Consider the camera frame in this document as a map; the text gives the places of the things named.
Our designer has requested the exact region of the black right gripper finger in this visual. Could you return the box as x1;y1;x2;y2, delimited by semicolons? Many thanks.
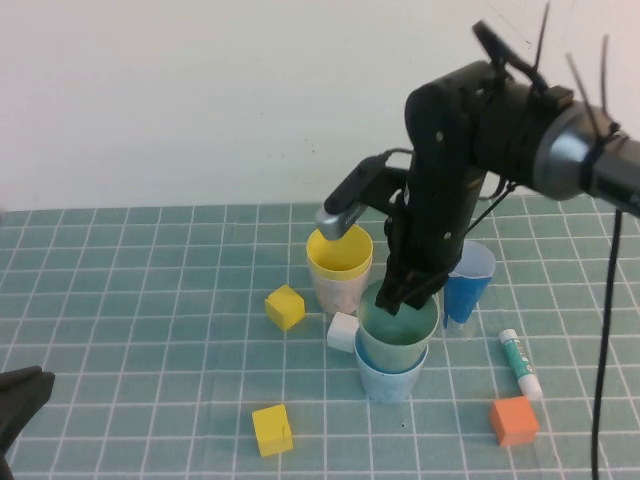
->
407;275;447;312
376;269;409;318

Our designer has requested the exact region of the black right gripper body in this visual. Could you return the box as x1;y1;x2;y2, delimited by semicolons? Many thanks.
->
383;148;487;287

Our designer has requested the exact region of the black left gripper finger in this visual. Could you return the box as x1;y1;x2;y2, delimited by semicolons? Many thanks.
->
0;365;45;401
0;372;56;454

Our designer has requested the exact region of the pink plastic cup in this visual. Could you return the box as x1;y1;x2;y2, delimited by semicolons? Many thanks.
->
307;264;374;315

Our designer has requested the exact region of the green plastic cup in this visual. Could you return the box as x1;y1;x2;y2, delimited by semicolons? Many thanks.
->
356;279;440;374

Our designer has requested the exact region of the yellow plastic cup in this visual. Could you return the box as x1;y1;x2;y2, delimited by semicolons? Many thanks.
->
306;224;375;281

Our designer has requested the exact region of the blue paper cone cup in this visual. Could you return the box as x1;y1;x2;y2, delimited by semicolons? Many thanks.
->
443;239;497;332

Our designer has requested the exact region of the white foam cube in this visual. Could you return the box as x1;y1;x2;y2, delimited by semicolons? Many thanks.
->
326;311;361;354

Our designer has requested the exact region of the light blue plastic cup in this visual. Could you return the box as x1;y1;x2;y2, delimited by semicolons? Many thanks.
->
353;343;430;404

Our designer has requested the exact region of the yellow notched foam cube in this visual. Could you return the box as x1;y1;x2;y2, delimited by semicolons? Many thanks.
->
263;283;306;332

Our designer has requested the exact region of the green white glue stick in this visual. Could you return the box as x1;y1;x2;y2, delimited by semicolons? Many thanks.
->
497;328;544;401

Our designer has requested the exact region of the teal grid tablecloth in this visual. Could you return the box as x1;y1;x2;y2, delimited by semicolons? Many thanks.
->
0;192;640;480

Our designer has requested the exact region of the orange foam cube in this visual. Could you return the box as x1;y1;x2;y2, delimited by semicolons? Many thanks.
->
488;395;540;447

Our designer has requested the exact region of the yellow foam cube with slit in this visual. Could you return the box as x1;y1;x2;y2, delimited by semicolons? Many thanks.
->
251;403;294;458

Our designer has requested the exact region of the black zip tie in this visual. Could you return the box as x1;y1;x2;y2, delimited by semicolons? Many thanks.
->
564;52;606;139
599;33;621;139
529;0;552;96

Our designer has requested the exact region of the thin black wire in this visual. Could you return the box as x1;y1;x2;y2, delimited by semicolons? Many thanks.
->
463;180;518;237

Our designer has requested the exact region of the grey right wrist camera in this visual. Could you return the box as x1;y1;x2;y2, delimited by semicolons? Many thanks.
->
314;152;404;241

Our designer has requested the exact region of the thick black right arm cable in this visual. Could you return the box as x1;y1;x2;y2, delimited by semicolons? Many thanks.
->
591;207;625;480

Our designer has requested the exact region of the black right camera cable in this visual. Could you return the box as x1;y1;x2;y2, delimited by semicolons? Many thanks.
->
471;19;554;94

